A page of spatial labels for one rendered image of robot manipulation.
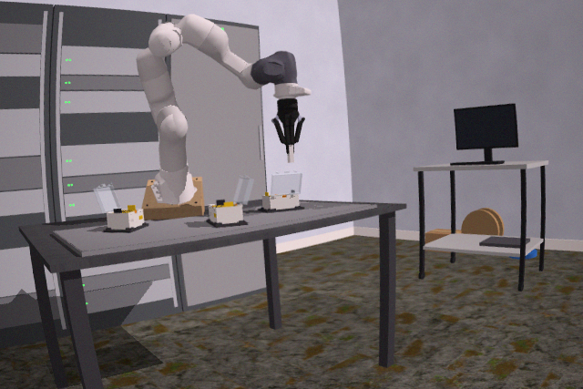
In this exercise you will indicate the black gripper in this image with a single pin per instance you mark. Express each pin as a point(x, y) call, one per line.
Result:
point(287, 114)

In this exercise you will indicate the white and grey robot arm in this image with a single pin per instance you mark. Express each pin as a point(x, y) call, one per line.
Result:
point(173, 180)

